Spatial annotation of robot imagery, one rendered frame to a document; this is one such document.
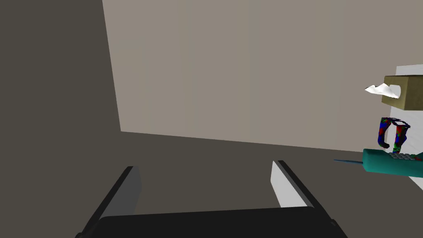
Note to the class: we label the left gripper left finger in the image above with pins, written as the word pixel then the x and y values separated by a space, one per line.
pixel 122 195

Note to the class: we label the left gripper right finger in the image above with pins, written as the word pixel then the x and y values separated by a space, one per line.
pixel 290 190

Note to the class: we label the white table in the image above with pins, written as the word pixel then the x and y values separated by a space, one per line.
pixel 414 115

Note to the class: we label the olive tissue box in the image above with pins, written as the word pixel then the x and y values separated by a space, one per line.
pixel 401 92

